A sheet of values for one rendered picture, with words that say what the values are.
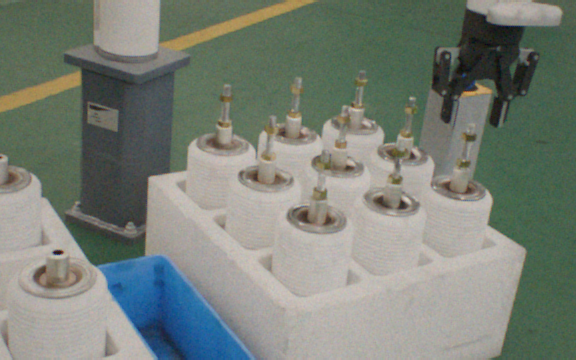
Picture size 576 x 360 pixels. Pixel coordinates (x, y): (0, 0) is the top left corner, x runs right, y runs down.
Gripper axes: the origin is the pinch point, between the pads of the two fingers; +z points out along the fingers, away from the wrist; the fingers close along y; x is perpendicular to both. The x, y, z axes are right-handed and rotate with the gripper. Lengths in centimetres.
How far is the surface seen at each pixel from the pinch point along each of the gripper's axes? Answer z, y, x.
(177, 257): 25.6, 35.9, -10.8
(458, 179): 8.7, 0.7, 0.8
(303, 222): 10.3, 24.6, 7.8
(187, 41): 36, 9, -147
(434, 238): 16.5, 3.7, 2.9
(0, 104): 36, 60, -96
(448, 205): 11.2, 3.0, 3.5
